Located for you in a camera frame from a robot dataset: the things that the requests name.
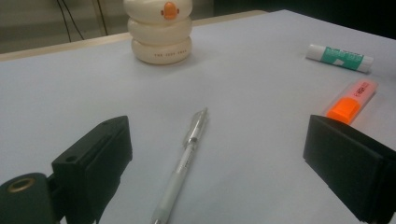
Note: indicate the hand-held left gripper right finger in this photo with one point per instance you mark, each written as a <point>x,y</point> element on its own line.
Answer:
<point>348,161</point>

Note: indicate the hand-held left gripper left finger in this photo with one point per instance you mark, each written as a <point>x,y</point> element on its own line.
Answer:
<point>93,161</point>

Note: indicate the orange highlighter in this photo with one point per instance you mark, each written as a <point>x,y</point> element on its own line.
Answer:
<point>348,104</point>

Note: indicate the clear white pen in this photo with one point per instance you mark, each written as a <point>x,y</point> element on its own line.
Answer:
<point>186,155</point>

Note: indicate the white green glue stick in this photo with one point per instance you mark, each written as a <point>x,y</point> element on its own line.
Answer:
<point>339,57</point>

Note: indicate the cream duck-shaped pen holder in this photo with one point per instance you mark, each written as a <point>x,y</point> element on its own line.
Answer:
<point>159,34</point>

